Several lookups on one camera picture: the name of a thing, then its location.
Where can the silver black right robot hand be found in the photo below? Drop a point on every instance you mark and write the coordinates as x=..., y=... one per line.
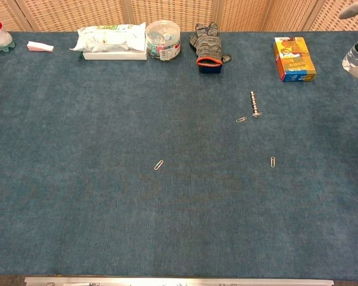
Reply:
x=353, y=9

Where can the silver beaded magnetic rod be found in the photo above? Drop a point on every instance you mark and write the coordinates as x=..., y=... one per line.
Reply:
x=254, y=102

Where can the green label water bottle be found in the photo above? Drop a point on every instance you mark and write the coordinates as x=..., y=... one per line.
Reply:
x=353, y=56

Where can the orange yellow carton box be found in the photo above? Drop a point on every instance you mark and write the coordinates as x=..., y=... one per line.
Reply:
x=293, y=59

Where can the grey knit orange-cuff glove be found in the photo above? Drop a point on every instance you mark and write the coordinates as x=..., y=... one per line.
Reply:
x=208, y=44

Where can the dark blue small box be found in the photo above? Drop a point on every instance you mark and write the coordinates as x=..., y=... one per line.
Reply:
x=210, y=70

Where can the clear tub of clips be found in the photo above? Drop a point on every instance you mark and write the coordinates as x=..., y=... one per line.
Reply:
x=162, y=41

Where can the flat white box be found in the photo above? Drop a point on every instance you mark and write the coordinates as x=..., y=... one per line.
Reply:
x=116, y=56

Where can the white wet wipes pack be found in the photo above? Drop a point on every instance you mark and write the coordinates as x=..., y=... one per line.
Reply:
x=110, y=37

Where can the wicker folding screen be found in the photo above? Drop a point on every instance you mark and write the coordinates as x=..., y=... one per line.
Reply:
x=77, y=15

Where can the pink white paper block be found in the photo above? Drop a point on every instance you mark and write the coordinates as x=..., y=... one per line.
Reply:
x=38, y=46

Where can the aluminium rail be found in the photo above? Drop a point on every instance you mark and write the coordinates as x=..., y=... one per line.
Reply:
x=179, y=281

